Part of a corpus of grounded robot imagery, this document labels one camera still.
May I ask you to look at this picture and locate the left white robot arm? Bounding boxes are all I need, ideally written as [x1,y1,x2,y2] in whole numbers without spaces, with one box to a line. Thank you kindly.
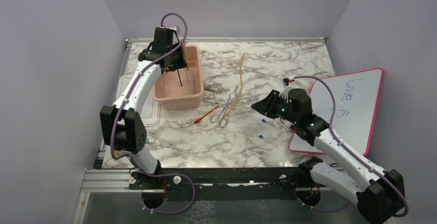
[99,26,187,188]

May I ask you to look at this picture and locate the yellow rubber tube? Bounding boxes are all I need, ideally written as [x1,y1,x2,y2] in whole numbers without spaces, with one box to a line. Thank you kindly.
[225,52,246,118]

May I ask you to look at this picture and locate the pink framed whiteboard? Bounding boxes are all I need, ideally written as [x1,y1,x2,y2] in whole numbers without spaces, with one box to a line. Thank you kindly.
[308,68,384,156]

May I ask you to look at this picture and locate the red plastic spoon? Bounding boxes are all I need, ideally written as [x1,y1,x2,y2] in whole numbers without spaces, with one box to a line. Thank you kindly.
[193,105,219,124]

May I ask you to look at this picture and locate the tan bristle test-tube brush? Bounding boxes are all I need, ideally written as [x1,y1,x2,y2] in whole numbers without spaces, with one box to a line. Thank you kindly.
[180,42,188,67]

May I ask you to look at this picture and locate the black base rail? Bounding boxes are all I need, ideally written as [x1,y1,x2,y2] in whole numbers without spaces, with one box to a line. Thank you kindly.
[94,159,332,203]

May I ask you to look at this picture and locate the black metal ring stand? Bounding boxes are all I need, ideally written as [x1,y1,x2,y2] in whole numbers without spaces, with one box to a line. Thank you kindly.
[163,67,190,87]

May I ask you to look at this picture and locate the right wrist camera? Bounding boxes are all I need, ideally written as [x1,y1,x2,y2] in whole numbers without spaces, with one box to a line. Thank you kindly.
[280,78,295,98]

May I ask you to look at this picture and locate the white clay triangle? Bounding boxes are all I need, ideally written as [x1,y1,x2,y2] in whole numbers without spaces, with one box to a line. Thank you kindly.
[203,92,219,105]

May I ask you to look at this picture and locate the pink plastic bin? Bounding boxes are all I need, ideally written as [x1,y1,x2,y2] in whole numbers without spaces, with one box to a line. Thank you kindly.
[153,45,205,111]

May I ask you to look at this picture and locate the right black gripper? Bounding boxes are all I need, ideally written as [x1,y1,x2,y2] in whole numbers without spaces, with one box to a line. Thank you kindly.
[251,89,299,124]

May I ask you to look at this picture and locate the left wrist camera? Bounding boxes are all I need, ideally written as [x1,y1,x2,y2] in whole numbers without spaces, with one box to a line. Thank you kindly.
[167,25,181,36]

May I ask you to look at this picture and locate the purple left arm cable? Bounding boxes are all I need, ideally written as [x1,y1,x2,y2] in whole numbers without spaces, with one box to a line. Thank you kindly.
[108,12,196,215]

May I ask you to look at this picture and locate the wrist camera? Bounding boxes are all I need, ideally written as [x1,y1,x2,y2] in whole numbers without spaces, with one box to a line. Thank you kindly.
[167,25,181,36]
[280,78,295,98]

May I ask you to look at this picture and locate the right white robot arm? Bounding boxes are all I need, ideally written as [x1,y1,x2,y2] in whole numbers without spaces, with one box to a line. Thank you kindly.
[251,89,409,223]

